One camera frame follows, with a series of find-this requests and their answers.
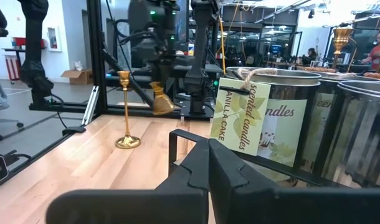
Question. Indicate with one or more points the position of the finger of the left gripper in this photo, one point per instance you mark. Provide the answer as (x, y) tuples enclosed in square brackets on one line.
[(156, 72), (167, 73)]

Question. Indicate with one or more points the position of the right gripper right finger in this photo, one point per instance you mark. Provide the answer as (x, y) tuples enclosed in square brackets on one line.
[(221, 174)]

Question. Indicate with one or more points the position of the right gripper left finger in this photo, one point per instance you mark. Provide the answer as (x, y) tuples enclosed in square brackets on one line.
[(196, 168)]

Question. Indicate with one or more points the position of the silver tin candle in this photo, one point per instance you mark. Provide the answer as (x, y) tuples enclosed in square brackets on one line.
[(321, 124), (280, 93), (361, 133)]

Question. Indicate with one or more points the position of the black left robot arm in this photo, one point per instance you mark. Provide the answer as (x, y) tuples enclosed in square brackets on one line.
[(199, 62)]

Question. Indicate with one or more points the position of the wooden shelf riser black legs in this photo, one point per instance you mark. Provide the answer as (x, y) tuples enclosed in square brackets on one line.
[(174, 146)]

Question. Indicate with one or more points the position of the blue display screen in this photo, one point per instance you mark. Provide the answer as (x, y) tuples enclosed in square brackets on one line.
[(181, 25)]

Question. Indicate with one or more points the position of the black desk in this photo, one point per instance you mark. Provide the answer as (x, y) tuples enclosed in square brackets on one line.
[(213, 69)]

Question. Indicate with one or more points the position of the silver aluminium bar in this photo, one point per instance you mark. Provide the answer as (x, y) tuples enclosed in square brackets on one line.
[(91, 104)]

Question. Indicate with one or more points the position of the cardboard box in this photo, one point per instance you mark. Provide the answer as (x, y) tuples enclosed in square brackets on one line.
[(78, 77)]

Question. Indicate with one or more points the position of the red box on stand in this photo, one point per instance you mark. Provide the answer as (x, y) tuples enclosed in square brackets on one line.
[(19, 42)]

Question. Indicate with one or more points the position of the red white striped bin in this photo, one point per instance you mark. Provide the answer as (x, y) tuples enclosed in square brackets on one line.
[(12, 67)]

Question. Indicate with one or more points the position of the black aluminium rig frame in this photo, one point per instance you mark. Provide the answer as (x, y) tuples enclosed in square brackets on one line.
[(96, 46)]

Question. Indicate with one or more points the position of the white wall cabinet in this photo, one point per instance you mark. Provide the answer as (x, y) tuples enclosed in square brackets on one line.
[(54, 39)]

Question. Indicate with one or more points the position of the black wrapped post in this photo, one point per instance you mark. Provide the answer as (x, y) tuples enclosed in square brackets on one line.
[(34, 62)]

